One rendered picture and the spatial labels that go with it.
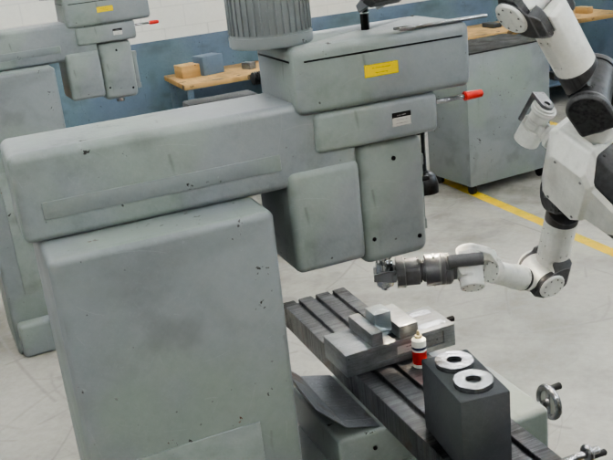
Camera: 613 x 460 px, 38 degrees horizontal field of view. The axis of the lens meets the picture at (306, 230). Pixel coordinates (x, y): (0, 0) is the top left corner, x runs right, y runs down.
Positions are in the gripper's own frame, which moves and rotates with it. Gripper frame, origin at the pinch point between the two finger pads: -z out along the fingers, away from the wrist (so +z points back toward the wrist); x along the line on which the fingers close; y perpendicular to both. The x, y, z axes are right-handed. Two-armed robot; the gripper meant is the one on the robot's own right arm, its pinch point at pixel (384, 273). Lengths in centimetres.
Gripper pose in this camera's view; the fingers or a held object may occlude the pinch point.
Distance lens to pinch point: 240.5
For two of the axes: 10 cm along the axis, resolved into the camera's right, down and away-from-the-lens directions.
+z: 9.9, -0.9, -0.7
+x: -0.4, 3.4, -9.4
